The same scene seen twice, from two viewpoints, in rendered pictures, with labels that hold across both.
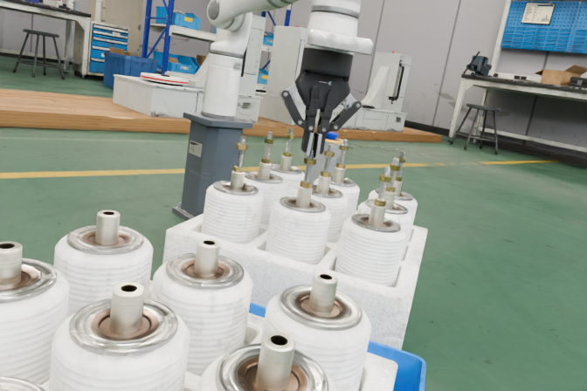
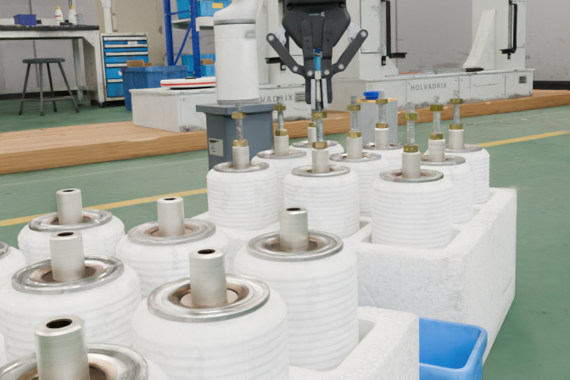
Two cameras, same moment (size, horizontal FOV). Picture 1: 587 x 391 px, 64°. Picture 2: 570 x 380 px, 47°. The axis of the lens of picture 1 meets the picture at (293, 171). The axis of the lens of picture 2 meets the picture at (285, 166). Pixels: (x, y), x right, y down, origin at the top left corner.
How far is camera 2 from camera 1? 0.17 m
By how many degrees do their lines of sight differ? 11
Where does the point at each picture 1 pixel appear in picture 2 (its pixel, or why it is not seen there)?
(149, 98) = (175, 109)
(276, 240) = not seen: hidden behind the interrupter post
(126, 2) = (139, 1)
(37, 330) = not seen: outside the picture
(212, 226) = (218, 215)
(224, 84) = (237, 59)
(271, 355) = (196, 265)
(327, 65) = not seen: outside the picture
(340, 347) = (308, 277)
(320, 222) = (341, 186)
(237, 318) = not seen: hidden behind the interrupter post
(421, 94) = (556, 40)
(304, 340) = (267, 275)
